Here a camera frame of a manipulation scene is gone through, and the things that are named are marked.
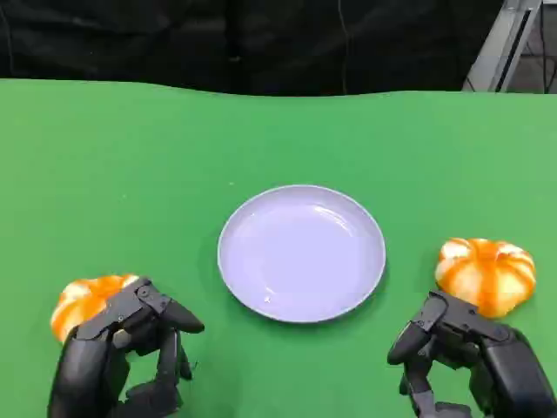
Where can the silver metal frame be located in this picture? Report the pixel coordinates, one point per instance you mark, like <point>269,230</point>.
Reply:
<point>500,48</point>

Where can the green table cloth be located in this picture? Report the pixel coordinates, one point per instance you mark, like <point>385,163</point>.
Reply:
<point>130,174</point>

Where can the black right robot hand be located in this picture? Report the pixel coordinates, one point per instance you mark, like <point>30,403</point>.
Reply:
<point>500,370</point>

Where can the orange and white bread roll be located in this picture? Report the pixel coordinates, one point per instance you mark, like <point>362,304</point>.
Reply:
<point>80,300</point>
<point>483,276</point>

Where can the black backdrop curtain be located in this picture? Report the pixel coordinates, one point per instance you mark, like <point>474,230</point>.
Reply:
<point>217,39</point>

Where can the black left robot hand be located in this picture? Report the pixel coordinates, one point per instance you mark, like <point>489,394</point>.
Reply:
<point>87,370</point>

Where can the lilac plate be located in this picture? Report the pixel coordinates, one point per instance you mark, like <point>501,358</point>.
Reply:
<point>300,257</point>

